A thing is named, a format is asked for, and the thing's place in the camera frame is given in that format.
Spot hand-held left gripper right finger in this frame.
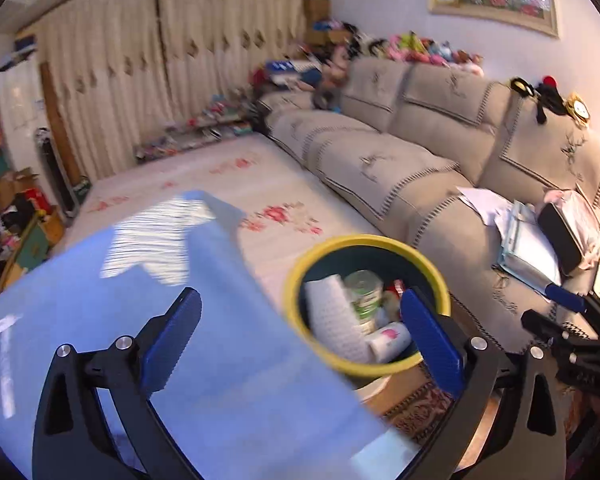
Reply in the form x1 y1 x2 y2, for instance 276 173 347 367
400 287 567 480

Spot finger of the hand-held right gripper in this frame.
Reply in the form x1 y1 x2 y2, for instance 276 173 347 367
544 282 588 313
521 309 586 343

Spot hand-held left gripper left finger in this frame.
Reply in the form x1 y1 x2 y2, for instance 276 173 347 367
32 286 203 480

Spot leaf-print white paper cup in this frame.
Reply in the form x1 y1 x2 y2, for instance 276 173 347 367
369 321 412 362

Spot white paper bowl green label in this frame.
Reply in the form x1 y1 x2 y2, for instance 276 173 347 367
342 270 388 336

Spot white foam fruit net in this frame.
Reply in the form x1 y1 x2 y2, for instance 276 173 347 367
304 275 373 365

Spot yellow-rimmed dark bin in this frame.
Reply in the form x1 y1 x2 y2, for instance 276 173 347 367
283 235 452 402

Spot blue star-print tablecloth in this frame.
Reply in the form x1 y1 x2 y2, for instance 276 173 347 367
0 190 396 480

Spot black box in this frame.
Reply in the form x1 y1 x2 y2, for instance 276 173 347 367
536 202 588 276

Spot patterned rug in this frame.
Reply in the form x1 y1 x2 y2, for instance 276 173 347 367
380 365 481 448

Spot stack of papers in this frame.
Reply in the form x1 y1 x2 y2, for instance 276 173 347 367
457 186 563 288

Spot beige sofa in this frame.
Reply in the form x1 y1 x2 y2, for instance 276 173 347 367
257 55 600 361

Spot green yellow television cabinet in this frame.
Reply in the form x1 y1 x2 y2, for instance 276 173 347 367
0 205 66 301

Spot gold clock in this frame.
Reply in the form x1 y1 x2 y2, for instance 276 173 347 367
565 92 591 126

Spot black plush toy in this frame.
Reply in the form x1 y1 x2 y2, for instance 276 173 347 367
510 76 566 125

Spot black tower fan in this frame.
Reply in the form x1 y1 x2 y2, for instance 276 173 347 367
34 127 81 218

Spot low cluttered glass table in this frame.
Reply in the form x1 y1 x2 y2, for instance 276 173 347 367
132 105 256 163

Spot open cardboard boxes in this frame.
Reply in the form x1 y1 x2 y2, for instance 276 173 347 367
0 167 51 221

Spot beige patterned curtain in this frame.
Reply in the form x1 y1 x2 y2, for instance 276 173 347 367
157 0 326 126
30 0 166 186

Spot white standing air conditioner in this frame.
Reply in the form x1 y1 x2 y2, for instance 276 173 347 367
0 55 56 176

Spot pile of plush toys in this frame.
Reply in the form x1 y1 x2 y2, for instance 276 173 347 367
250 20 486 111

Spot stacked cardboard boxes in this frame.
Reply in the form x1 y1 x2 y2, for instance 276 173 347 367
302 0 331 46

